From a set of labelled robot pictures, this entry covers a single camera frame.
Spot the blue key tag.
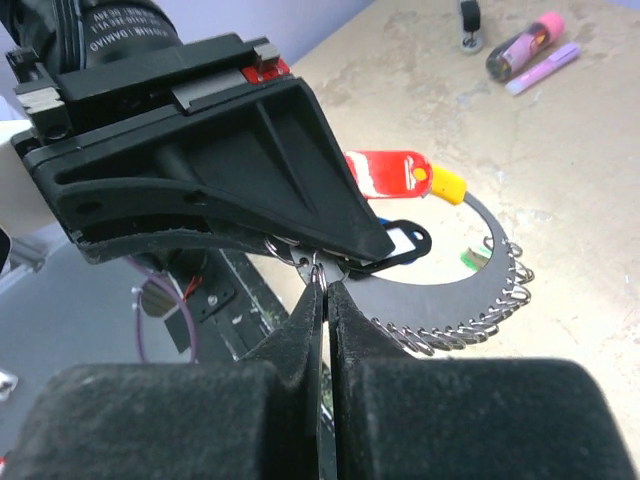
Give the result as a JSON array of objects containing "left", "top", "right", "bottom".
[{"left": 378, "top": 217, "right": 432, "bottom": 265}]

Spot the large keyring with small rings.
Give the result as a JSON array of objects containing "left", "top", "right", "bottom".
[{"left": 265, "top": 193, "right": 535, "bottom": 356}]

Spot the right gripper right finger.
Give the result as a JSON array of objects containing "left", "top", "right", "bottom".
[{"left": 327, "top": 283, "right": 635, "bottom": 479}]

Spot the left aluminium rail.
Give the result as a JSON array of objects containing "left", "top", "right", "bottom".
[{"left": 1, "top": 239, "right": 67, "bottom": 293}]

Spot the yellow key tag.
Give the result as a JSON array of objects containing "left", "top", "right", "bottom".
[{"left": 431, "top": 165, "right": 467, "bottom": 206}]

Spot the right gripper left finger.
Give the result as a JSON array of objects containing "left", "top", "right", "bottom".
[{"left": 3, "top": 284, "right": 324, "bottom": 479}]

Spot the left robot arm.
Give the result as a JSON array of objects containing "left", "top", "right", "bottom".
[{"left": 1, "top": 1, "right": 393, "bottom": 263}]

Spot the red key tag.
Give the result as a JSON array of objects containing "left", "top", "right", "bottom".
[{"left": 344, "top": 150, "right": 434, "bottom": 199}]

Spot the pink tube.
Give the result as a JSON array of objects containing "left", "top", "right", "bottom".
[{"left": 505, "top": 42, "right": 581, "bottom": 96}]

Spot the green key tag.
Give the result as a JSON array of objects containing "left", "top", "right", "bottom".
[{"left": 460, "top": 247, "right": 492, "bottom": 272}]

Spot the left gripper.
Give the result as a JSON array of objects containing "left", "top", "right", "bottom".
[{"left": 5, "top": 32, "right": 393, "bottom": 264}]

